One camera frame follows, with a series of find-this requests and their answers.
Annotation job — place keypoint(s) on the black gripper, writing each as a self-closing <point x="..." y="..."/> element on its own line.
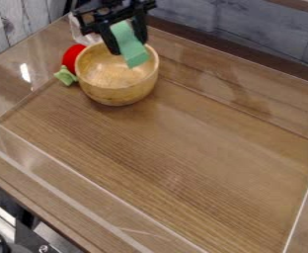
<point x="100" y="13"/>

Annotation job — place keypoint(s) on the green rectangular stick block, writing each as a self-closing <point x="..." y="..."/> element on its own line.
<point x="132" y="49"/>

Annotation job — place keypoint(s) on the brown wooden bowl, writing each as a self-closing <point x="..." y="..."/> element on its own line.
<point x="108" y="81"/>

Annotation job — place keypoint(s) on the red plush tomato toy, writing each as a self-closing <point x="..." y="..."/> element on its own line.
<point x="66" y="74"/>

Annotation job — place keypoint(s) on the clear acrylic table barrier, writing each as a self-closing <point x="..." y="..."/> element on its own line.
<point x="157" y="182"/>

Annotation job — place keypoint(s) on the clear acrylic corner bracket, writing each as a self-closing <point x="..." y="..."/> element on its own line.
<point x="86" y="40"/>

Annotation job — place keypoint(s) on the black table clamp mount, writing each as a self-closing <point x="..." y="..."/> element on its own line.
<point x="25" y="235"/>

